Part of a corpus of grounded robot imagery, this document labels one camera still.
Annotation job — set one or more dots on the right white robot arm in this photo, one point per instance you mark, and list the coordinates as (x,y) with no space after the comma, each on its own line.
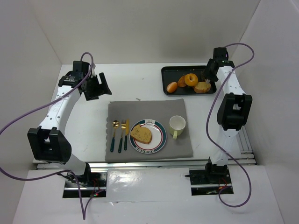
(233,112)

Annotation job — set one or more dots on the gold spoon green handle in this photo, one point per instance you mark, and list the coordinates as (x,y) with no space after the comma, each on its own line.
(115,126)

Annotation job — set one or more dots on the dark brown bread piece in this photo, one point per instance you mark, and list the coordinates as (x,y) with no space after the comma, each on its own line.
(203,76)

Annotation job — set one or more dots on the white plate green red rim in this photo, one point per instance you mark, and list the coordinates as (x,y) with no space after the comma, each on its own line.
(159,137)

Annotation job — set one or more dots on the black baking tray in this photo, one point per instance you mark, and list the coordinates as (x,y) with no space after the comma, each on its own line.
(174,73)

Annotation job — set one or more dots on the orange glazed donut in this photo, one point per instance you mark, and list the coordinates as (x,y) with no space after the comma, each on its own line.
(191,79)

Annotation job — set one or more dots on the aluminium front rail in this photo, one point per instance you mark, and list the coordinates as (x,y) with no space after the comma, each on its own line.
(149,164)

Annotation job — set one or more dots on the grey cloth placemat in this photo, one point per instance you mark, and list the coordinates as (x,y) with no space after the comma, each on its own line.
(160,111)

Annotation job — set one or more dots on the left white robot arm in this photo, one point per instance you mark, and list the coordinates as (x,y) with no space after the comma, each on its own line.
(47,141)

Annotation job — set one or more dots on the bread slice front right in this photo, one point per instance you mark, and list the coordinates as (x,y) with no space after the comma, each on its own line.
(202,87)

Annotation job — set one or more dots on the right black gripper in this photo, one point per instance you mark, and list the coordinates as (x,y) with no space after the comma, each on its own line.
(209,73)

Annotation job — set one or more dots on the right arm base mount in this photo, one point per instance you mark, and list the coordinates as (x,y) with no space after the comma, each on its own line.
(204,184)

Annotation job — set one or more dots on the gold fork green handle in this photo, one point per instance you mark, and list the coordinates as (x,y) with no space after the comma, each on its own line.
(123,128)

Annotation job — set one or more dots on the gold knife green handle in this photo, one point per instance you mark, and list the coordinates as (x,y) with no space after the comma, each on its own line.
(126,135)

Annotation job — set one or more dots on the small round bun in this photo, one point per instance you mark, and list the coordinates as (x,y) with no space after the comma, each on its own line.
(171,87)

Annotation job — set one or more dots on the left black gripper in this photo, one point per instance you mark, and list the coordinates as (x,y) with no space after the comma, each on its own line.
(95,85)

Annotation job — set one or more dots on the brown pastry under donut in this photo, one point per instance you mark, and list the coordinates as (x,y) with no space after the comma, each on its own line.
(181,82)

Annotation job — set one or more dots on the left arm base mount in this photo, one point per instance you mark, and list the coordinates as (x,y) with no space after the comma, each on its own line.
(95,187)

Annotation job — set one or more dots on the light green mug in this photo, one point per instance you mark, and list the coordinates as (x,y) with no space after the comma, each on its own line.
(177,125)

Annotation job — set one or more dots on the large bread slice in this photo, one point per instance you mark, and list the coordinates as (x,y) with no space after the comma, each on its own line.
(141,134)

